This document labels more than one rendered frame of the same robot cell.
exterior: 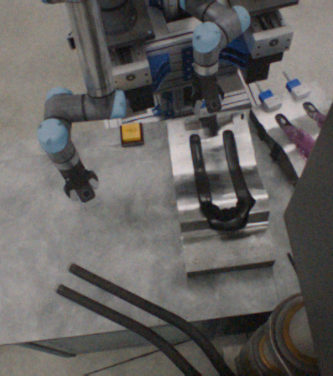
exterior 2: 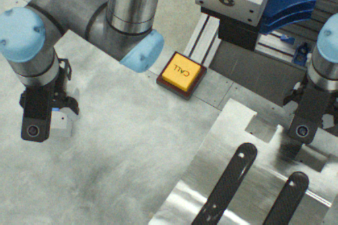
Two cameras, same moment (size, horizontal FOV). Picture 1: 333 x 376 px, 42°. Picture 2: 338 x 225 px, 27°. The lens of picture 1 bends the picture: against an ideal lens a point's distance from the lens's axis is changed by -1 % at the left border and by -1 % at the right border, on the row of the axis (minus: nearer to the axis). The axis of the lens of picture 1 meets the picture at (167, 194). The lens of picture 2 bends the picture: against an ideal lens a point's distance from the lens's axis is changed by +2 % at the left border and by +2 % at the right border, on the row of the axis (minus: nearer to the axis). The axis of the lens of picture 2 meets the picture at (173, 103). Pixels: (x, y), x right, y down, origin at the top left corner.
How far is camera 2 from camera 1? 0.40 m
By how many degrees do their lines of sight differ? 13
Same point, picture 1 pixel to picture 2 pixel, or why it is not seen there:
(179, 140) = (224, 138)
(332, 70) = not seen: outside the picture
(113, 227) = (58, 187)
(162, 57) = not seen: outside the picture
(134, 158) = (160, 110)
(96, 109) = (106, 39)
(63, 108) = (64, 5)
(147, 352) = not seen: outside the picture
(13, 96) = not seen: outside the picture
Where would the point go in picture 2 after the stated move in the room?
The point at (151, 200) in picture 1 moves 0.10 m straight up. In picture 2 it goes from (134, 186) to (130, 173)
